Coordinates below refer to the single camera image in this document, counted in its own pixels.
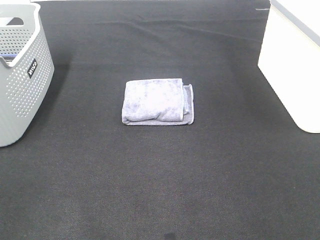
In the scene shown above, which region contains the lavender towel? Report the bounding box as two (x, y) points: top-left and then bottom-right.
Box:
(121, 78), (195, 126)

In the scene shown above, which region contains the black table mat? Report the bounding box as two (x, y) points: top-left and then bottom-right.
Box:
(0, 0), (320, 240)

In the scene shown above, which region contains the grey perforated laundry basket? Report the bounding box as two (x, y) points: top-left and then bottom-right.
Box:
(0, 0), (55, 147)

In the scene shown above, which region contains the white storage bin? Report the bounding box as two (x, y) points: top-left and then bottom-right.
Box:
(257, 0), (320, 133)

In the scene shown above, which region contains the blue cloth in basket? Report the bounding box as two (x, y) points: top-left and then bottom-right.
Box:
(0, 53), (17, 61)

